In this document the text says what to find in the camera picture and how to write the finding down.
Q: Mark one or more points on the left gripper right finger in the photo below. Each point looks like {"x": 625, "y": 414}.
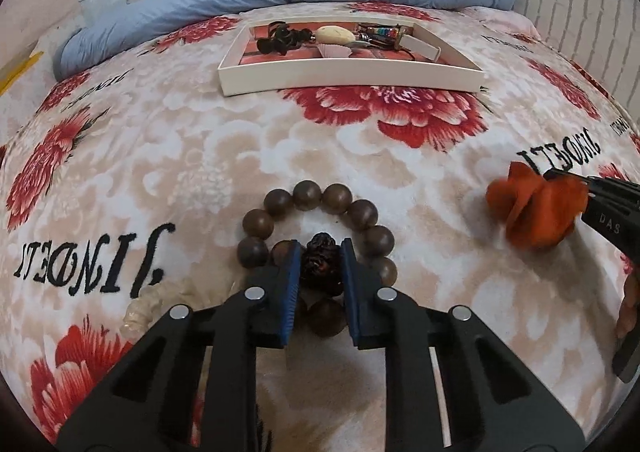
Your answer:
{"x": 451, "y": 383}

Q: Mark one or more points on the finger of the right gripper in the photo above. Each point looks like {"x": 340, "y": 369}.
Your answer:
{"x": 617, "y": 192}

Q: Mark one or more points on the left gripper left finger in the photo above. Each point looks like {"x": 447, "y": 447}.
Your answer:
{"x": 147, "y": 401}

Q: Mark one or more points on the orange scrunchie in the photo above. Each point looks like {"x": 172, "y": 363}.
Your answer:
{"x": 536, "y": 213}

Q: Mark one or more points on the cream flower scrunchie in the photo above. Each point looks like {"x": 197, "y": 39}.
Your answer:
{"x": 154, "y": 301}

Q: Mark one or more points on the cream pink hair clip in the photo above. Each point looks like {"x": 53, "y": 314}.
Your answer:
{"x": 334, "y": 41}

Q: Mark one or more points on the black claw hair clip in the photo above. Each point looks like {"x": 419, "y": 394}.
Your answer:
{"x": 282, "y": 38}

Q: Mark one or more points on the brick-pattern jewelry tray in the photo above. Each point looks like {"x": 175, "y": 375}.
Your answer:
{"x": 376, "y": 60}

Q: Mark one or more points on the person's right hand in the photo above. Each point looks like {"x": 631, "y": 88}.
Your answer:
{"x": 628, "y": 315}

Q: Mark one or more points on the pink floral pillow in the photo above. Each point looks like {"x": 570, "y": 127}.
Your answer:
{"x": 508, "y": 22}

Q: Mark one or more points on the floral fleece blanket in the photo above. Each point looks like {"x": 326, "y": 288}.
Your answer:
{"x": 138, "y": 171}

